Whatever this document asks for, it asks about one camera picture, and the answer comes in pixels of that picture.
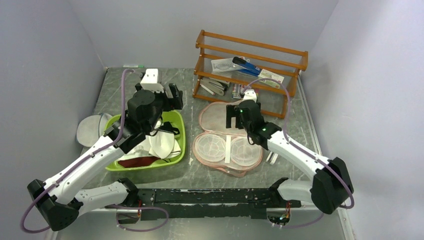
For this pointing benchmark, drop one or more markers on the white plastic packet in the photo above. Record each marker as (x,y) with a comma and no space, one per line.
(224,65)

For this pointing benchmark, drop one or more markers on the white black bra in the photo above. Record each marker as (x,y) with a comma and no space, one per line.
(163,142)

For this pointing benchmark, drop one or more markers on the white garment in basin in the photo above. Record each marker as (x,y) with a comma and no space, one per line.
(141,150)

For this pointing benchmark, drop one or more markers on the orange wooden shelf rack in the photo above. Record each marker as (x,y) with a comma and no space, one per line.
(281,60)

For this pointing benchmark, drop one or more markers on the grey black stapler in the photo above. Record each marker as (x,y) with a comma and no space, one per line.
(216,86)

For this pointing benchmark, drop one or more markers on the small white rectangular block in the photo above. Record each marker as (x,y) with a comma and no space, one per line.
(271,158)

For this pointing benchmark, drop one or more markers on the green plastic basin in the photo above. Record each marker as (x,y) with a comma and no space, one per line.
(176,120)

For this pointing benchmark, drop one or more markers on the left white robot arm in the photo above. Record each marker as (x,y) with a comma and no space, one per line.
(61,199)

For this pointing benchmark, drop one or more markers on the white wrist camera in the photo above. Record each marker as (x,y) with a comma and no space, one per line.
(250,94)
(151,81)

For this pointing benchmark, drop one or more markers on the blue stapler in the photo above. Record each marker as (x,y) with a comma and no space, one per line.
(246,66)

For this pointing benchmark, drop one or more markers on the coloured marker pack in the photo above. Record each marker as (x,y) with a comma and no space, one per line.
(237,91)

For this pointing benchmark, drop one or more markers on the floral mesh laundry bag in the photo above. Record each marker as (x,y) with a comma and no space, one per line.
(221,148)

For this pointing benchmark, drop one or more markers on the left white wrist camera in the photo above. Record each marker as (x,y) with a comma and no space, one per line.
(151,81)

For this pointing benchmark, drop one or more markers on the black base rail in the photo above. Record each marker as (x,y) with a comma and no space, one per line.
(212,203)

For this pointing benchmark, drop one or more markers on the dark red garment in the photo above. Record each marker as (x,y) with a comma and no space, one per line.
(138,162)

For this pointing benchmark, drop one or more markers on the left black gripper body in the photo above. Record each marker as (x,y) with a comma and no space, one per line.
(164,103)

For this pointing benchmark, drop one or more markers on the white green marker pen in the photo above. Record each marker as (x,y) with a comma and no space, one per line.
(133,66)

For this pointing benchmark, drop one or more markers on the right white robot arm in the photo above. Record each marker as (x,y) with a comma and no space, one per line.
(329,185)

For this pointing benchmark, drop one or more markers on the white staples box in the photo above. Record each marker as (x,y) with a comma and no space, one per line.
(271,79)

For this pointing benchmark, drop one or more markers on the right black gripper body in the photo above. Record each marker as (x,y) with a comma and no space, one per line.
(233,111)

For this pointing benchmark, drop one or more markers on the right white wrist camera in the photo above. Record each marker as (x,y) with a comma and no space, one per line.
(250,94)

